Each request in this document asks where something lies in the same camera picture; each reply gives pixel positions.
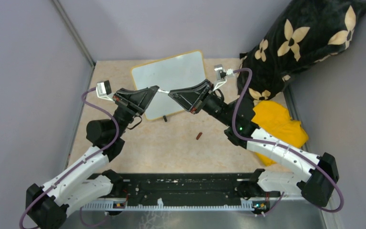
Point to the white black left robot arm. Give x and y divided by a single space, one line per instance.
50 204

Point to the black floral pillow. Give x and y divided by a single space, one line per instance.
305 33

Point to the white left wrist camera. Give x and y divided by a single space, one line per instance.
103 90

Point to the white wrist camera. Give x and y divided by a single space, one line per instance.
103 90
221 76

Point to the white marker pen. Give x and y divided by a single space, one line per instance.
163 91

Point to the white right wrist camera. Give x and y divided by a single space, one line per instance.
221 76

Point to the red marker cap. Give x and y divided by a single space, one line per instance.
198 136

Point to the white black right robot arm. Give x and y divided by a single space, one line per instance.
311 176

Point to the yellow cloth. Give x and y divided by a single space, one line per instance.
276 120

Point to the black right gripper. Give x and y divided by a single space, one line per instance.
193 99

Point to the yellow framed whiteboard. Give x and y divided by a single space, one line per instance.
176 72

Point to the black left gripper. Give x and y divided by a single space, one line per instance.
142 98

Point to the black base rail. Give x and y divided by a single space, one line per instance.
187 189

